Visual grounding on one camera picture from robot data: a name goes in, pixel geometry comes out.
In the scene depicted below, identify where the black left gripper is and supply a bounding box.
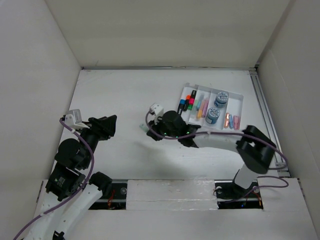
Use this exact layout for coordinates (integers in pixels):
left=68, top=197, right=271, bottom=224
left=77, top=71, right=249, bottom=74
left=76, top=114, right=117, bottom=168

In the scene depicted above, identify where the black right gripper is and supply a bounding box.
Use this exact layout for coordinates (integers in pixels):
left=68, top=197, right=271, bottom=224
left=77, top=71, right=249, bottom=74
left=147, top=113, right=180, bottom=140

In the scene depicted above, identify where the green correction tape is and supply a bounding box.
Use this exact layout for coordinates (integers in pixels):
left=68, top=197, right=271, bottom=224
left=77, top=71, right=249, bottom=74
left=139, top=124, right=149, bottom=133

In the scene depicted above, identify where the blue cap black highlighter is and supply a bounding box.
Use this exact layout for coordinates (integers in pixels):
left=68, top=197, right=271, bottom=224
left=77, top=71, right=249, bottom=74
left=176, top=99, right=186, bottom=115

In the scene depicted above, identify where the green cap pastel highlighter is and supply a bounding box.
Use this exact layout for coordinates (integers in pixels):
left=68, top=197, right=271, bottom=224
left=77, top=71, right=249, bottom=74
left=190, top=99, right=199, bottom=118

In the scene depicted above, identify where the orange cap black highlighter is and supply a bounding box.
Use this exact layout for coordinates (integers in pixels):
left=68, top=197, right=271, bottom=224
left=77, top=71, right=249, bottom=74
left=184, top=94, right=191, bottom=106

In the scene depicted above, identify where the pink cap black highlighter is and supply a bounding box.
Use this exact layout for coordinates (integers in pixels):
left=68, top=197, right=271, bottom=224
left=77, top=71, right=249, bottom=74
left=189, top=90, right=197, bottom=106

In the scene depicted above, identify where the yellow pastel highlighter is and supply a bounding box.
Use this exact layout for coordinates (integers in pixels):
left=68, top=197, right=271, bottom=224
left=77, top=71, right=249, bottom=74
left=196, top=106, right=203, bottom=119

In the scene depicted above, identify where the blue cap pastel highlighter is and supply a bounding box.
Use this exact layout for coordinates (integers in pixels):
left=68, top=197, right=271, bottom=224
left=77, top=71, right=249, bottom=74
left=196, top=94, right=205, bottom=111

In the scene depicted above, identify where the purple cap pastel highlighter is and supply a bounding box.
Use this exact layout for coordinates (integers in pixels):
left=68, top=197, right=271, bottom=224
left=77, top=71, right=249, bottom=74
left=202, top=105, right=208, bottom=118

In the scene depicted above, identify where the orange correction tape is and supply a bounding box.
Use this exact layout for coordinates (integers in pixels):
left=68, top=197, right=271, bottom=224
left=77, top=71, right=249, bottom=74
left=223, top=112, right=230, bottom=129

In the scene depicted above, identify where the blue correction tape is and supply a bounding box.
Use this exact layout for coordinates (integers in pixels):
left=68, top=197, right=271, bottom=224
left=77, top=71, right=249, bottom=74
left=228, top=114, right=234, bottom=129

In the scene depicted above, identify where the pink correction tape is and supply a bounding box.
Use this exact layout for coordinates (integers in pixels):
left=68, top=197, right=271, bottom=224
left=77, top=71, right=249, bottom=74
left=233, top=115, right=240, bottom=130

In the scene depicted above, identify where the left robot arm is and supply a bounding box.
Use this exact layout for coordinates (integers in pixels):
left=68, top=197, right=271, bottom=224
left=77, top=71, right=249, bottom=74
left=14, top=109, right=117, bottom=240

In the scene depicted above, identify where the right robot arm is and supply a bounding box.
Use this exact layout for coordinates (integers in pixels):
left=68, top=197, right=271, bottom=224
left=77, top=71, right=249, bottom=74
left=145, top=109, right=276, bottom=197

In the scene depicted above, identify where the white compartment organizer tray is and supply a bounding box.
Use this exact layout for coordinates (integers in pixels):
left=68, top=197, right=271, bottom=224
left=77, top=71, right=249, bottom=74
left=176, top=83, right=244, bottom=130

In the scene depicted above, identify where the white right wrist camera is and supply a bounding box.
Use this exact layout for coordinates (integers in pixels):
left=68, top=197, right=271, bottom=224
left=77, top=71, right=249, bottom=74
left=149, top=103, right=164, bottom=124

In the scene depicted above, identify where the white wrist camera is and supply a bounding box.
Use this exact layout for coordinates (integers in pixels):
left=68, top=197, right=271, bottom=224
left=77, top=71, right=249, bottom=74
left=149, top=103, right=164, bottom=124
left=62, top=109, right=87, bottom=130

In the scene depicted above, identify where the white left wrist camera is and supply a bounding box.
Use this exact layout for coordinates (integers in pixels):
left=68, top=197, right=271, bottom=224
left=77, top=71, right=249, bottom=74
left=62, top=109, right=87, bottom=130

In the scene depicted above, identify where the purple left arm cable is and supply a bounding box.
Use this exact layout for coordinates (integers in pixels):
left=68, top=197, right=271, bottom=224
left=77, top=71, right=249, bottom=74
left=12, top=118, right=96, bottom=240

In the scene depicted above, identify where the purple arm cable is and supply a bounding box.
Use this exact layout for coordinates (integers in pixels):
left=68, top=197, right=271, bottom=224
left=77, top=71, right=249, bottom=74
left=145, top=111, right=290, bottom=202
left=12, top=118, right=96, bottom=240

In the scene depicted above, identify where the aluminium frame rail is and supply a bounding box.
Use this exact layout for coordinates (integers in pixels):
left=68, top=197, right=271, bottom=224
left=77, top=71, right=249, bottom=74
left=249, top=68, right=291, bottom=178

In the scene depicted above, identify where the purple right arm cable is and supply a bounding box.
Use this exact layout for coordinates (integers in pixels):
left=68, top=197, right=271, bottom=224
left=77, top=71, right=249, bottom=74
left=145, top=111, right=290, bottom=202

